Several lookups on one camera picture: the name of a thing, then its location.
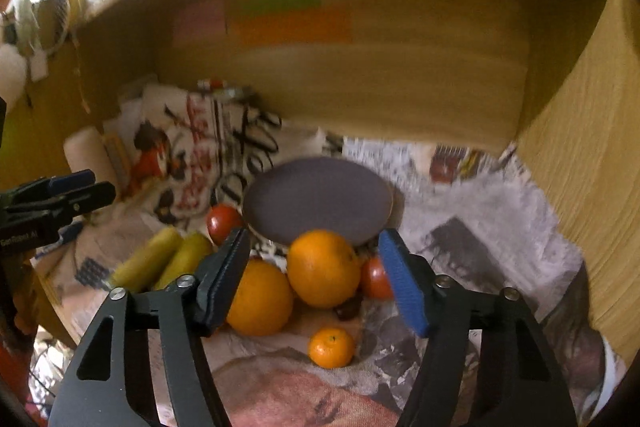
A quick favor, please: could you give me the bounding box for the yellow-green corn cob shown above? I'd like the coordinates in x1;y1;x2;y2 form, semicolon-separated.
107;227;183;293
152;231;214;291

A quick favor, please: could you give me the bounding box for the red tomato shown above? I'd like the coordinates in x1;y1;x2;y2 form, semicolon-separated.
205;204;244;246
360;256;394;300

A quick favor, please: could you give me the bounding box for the small mandarin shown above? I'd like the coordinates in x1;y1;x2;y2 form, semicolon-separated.
308;327;356;369

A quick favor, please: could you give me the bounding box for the large orange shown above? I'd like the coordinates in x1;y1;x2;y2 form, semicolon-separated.
286;230;361;309
227;258;294;337

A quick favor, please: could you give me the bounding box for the printed newspaper cloth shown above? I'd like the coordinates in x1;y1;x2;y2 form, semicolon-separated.
105;83;329;228

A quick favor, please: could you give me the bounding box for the black and white newspaper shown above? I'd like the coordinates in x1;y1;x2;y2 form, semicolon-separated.
34;135;626;427

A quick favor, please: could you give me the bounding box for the pink sticky note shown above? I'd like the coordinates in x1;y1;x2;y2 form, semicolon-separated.
172;0;227;43

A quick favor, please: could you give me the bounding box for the dark round plate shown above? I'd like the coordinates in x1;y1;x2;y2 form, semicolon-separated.
242;156;394;247

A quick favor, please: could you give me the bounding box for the orange sticky note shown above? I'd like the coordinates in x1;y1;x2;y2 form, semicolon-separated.
228;6;352;48

